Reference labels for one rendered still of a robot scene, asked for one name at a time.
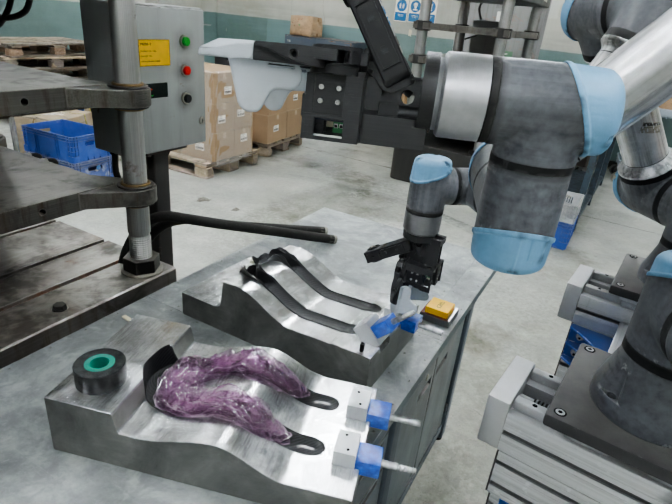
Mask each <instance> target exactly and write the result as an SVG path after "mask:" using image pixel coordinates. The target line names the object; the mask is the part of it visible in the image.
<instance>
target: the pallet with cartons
mask: <svg viewBox="0 0 672 504"><path fill-rule="evenodd" d="M303 93H304V91H292V92H290V93H289V95H288V96H287V98H286V100H285V102H284V104H283V106H282V108H281V109H280V110H277V111H272V110H269V109H268V108H266V106H265V105H263V107H262V108H261V109H260V110H259V111H257V112H253V124H252V126H253V137H252V145H254V146H258V153H257V154H258V155H259V156H264V157H270V156H272V153H273V152H272V149H273V150H278V151H286V150H289V148H288V145H289V144H293V145H298V146H299V145H301V144H302V138H300V134H301V122H302V116H301V107H302V95H303Z"/></svg>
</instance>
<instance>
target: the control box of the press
mask: <svg viewBox="0 0 672 504"><path fill-rule="evenodd" d="M79 1H80V10H81V20H82V29H83V38H84V47H85V56H86V65H87V74H88V80H96V81H107V82H112V81H114V73H113V62H112V50H111V39H110V28H109V17H108V6H107V0H79ZM135 7H136V21H137V36H138V50H139V65H140V80H141V82H143V83H144V84H147V85H148V87H150V88H151V102H152V105H151V106H150V107H149V108H148V109H145V110H143V123H144V138H145V152H146V167H147V179H149V180H152V181H153V182H154V183H156V185H157V201H156V202H155V203H154V204H153V205H151V206H149V210H150V214H152V213H155V212H159V211H171V203H170V183H169V163H168V155H169V153H170V151H173V150H178V149H179V150H182V149H183V148H187V145H191V144H196V143H200V142H204V141H206V126H205V72H204V55H199V54H198V50H199V47H200V46H202V45H204V18H203V10H201V8H195V7H186V6H176V5H167V4H155V3H143V2H135ZM91 111H92V120H93V129H94V138H95V147H96V148H98V149H101V150H105V151H108V152H110V154H111V155H112V170H113V175H114V177H120V178H121V175H120V171H119V156H118V155H121V151H120V140H119V129H118V117H117V110H115V109H114V108H91ZM151 244H152V250H153V251H155V252H158V253H159V254H160V261H161V262H164V263H166V264H169V265H171V266H174V263H173V243H172V227H170V228H168V229H166V230H164V231H163V232H161V233H160V234H159V235H158V236H157V237H156V238H155V239H154V240H153V241H152V243H151Z"/></svg>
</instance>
